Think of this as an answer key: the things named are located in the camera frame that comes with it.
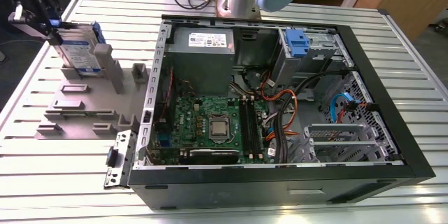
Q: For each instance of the hard disk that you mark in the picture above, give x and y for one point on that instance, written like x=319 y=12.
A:
x=79 y=53

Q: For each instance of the metal disk bay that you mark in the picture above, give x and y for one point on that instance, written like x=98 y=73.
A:
x=337 y=144

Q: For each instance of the grey parts rack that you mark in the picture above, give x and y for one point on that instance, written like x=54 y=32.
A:
x=95 y=103

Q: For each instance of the green RAM stick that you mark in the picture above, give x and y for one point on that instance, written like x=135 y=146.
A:
x=77 y=115

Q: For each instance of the grey power supply unit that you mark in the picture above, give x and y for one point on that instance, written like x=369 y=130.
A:
x=203 y=66

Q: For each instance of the green motherboard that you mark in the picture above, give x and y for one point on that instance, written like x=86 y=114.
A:
x=189 y=119

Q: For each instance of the silver CPU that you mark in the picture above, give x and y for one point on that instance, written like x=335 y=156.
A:
x=221 y=128

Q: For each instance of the CPU socket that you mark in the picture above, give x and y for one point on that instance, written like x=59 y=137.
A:
x=221 y=140

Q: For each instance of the blue drive latch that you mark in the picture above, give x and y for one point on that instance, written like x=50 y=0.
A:
x=297 y=43

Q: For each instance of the black RAM slot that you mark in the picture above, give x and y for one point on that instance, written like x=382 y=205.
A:
x=247 y=127
x=255 y=127

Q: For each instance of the black graphics card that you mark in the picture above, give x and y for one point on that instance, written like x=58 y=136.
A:
x=214 y=155

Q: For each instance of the metal optical drive cage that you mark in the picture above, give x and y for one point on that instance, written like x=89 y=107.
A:
x=298 y=69

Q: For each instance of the black open PC case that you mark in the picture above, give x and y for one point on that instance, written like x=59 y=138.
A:
x=266 y=182

